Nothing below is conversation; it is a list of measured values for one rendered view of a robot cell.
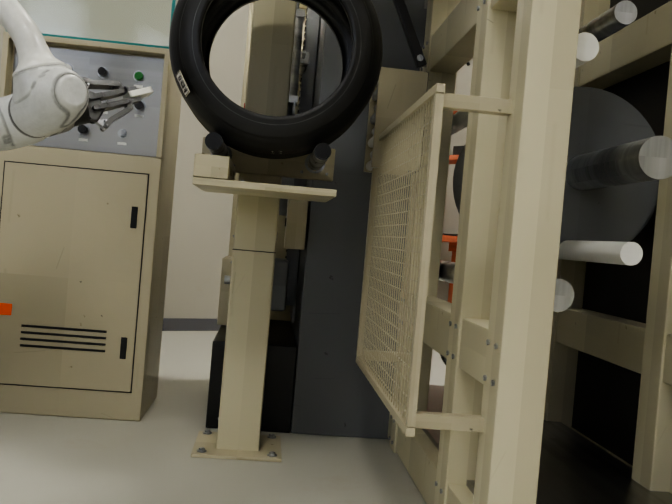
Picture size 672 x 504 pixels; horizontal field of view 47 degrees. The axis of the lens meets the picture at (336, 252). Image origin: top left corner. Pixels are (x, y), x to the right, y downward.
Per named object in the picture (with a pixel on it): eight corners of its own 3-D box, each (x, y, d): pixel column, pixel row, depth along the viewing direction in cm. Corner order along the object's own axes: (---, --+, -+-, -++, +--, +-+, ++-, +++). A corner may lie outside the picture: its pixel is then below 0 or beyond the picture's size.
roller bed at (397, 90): (363, 171, 252) (371, 79, 252) (408, 176, 253) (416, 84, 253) (371, 166, 232) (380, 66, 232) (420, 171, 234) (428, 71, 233)
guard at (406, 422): (355, 362, 243) (374, 138, 242) (361, 362, 243) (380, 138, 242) (405, 436, 154) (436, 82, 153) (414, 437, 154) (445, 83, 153)
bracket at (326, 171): (201, 169, 235) (203, 137, 235) (332, 181, 239) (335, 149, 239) (200, 168, 232) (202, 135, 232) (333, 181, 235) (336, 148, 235)
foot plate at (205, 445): (198, 433, 257) (199, 427, 257) (280, 439, 259) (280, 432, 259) (190, 457, 230) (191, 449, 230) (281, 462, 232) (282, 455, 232)
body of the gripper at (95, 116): (49, 100, 175) (84, 92, 181) (66, 134, 175) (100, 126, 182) (63, 86, 170) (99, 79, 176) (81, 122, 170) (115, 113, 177)
